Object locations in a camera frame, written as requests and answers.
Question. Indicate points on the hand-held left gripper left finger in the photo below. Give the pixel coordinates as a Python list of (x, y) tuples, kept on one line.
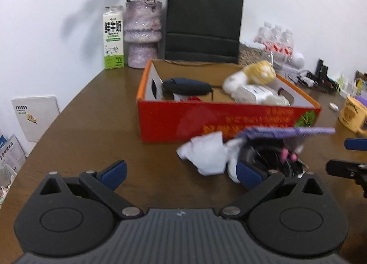
[(114, 173)]

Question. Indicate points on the black charging dock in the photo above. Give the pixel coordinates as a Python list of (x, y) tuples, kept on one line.
[(321, 70)]

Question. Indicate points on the clear jar of seeds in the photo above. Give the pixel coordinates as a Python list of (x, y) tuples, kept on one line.
[(249, 54)]

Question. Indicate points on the white yellow plush toy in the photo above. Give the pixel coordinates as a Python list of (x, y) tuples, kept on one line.
[(258, 71)]

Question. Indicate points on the purple plastic bag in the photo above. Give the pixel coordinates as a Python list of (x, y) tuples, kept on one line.
[(361, 101)]

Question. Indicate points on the white board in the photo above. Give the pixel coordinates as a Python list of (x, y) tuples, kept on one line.
[(37, 117)]

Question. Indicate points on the small clear green bottle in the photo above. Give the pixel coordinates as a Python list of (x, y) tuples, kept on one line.
[(341, 81)]

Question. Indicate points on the black paper bag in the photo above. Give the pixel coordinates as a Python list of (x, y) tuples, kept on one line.
[(200, 17)]

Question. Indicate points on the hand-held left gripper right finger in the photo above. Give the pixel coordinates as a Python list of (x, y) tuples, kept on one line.
[(249, 176)]

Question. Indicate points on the purple mottled ceramic vase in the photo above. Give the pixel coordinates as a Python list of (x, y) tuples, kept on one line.
[(142, 31)]

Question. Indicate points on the yellow bear mug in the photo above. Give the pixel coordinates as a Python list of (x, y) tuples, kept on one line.
[(351, 113)]

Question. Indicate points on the white printed packet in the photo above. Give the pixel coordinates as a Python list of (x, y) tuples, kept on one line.
[(13, 157)]

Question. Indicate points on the white tin box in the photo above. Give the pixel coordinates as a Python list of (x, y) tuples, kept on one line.
[(288, 74)]

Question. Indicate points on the small white round cap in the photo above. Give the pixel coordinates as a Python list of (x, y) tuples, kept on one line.
[(333, 106)]

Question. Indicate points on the white round speaker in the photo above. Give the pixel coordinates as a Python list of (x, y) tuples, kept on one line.
[(296, 59)]

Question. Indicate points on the navy zip pouch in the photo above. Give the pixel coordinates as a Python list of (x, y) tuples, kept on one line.
[(186, 86)]

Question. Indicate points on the white tissue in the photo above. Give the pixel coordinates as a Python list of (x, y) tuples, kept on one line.
[(206, 152)]

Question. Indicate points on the white round lid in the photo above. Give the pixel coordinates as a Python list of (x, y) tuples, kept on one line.
[(232, 173)]

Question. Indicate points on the white plastic jar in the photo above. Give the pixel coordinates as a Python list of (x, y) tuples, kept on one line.
[(252, 93)]

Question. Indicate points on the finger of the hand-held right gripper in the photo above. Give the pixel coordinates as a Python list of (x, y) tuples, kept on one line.
[(341, 168), (355, 144)]

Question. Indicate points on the red label water bottle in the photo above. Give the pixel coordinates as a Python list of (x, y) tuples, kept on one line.
[(276, 41), (287, 47), (263, 37)]

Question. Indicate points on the green white milk carton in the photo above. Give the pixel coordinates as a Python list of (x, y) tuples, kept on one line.
[(113, 40)]

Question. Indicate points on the blue printed packet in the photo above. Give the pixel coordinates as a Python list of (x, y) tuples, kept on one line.
[(3, 143)]

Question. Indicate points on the red cardboard box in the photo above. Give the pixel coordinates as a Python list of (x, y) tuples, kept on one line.
[(172, 120)]

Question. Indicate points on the purple cloth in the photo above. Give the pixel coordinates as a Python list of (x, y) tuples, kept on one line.
[(272, 132)]

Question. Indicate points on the red artificial rose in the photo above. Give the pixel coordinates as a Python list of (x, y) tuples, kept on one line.
[(195, 99)]

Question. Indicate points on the brown wooden desktop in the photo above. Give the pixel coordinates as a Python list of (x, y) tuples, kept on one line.
[(86, 137)]

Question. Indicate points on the white plug adapter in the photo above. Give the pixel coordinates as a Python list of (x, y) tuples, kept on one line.
[(305, 80)]

